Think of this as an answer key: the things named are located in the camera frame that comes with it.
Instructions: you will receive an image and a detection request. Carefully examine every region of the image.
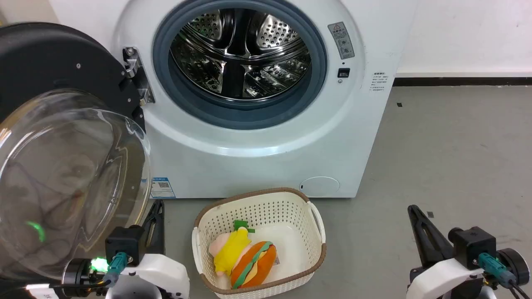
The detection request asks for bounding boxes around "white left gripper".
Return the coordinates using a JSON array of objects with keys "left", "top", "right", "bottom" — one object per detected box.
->
[{"left": 105, "top": 200, "right": 190, "bottom": 299}]

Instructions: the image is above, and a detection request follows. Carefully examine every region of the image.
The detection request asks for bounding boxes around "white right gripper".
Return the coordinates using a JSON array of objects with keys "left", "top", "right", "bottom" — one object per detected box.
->
[{"left": 406, "top": 205, "right": 486, "bottom": 299}]

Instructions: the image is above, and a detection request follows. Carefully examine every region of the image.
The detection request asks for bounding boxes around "white front-load washing machine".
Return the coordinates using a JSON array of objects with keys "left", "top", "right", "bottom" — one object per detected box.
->
[{"left": 49, "top": 0, "right": 418, "bottom": 199}]

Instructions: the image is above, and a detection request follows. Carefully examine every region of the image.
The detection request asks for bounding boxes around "metal door hinge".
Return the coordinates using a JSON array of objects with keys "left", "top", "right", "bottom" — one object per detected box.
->
[{"left": 122, "top": 47, "right": 155, "bottom": 106}]

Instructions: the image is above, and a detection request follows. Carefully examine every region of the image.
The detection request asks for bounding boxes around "black round glass washer door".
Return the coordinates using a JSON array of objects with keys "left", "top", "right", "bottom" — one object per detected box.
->
[{"left": 0, "top": 22, "right": 152, "bottom": 288}]

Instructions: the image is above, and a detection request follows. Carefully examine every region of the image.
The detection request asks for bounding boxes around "blue energy label sticker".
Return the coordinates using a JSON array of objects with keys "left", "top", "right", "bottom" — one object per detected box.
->
[{"left": 150, "top": 177, "right": 176, "bottom": 199}]

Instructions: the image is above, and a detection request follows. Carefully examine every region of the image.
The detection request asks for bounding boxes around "yellow pink plush doll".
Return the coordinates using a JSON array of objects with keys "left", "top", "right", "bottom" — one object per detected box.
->
[{"left": 209, "top": 220, "right": 255, "bottom": 277}]

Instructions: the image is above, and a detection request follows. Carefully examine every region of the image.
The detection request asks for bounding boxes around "orange hamburger plush toy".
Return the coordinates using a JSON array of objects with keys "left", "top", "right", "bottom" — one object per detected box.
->
[{"left": 230, "top": 241, "right": 278, "bottom": 289}]

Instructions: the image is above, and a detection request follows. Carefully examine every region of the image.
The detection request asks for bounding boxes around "cream perforated laundry basket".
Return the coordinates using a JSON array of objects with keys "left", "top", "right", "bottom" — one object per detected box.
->
[{"left": 192, "top": 187, "right": 327, "bottom": 299}]

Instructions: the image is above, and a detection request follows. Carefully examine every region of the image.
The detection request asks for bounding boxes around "round white filter cover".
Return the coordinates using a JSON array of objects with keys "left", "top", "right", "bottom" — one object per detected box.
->
[{"left": 299, "top": 176, "right": 340, "bottom": 197}]

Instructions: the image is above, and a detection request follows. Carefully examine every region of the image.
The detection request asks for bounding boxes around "small white text label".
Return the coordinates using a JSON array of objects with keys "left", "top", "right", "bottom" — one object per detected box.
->
[{"left": 369, "top": 71, "right": 389, "bottom": 93}]

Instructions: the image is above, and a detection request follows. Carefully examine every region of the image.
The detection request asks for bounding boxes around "stainless steel washer drum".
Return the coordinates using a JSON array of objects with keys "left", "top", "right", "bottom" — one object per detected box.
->
[{"left": 168, "top": 7, "right": 312, "bottom": 102}]

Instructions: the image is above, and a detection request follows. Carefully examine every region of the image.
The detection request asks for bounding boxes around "grey warning sticker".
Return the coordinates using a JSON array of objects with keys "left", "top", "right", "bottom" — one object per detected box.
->
[{"left": 328, "top": 22, "right": 355, "bottom": 60}]

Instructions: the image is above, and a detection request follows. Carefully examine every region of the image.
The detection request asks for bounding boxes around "teal left cable connector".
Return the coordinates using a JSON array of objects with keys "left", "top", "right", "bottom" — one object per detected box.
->
[{"left": 103, "top": 252, "right": 128, "bottom": 287}]

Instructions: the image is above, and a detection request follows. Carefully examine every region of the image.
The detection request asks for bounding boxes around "teal cable connector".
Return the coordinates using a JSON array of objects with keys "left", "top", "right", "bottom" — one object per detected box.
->
[
  {"left": 103, "top": 252, "right": 128, "bottom": 287},
  {"left": 478, "top": 253, "right": 516, "bottom": 288}
]

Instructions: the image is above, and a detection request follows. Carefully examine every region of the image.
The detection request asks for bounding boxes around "teal right cable connector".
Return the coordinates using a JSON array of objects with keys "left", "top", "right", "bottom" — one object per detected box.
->
[{"left": 478, "top": 253, "right": 516, "bottom": 288}]

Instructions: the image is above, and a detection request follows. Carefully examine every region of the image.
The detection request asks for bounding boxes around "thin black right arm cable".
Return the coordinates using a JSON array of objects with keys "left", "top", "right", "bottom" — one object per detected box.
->
[{"left": 508, "top": 282, "right": 532, "bottom": 299}]

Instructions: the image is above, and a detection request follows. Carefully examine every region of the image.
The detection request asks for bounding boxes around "black wall baseboard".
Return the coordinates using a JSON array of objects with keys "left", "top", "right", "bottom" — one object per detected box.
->
[{"left": 393, "top": 77, "right": 532, "bottom": 87}]

